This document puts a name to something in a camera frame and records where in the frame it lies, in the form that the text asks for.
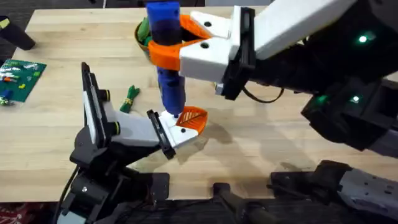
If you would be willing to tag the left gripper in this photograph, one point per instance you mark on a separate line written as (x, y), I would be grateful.
(136, 130)

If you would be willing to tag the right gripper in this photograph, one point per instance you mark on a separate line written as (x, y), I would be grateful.
(286, 28)

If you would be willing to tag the blue electric screwdriver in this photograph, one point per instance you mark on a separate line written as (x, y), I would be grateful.
(171, 90)

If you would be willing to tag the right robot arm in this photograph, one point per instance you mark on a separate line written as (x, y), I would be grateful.
(367, 193)

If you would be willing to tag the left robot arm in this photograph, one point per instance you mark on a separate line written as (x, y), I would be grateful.
(93, 193)

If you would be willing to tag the green toy vegetable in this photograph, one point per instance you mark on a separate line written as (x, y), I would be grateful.
(129, 99)

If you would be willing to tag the tub with toy vegetables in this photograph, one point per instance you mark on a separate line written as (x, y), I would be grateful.
(143, 34)

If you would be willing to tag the black upright wrist plate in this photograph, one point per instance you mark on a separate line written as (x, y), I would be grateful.
(93, 102)

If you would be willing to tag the green board with toy blocks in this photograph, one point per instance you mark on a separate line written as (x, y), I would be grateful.
(18, 79)

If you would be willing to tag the black object with yellow tag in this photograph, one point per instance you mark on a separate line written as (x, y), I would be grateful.
(15, 35)

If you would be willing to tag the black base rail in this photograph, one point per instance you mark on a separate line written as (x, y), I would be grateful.
(236, 208)

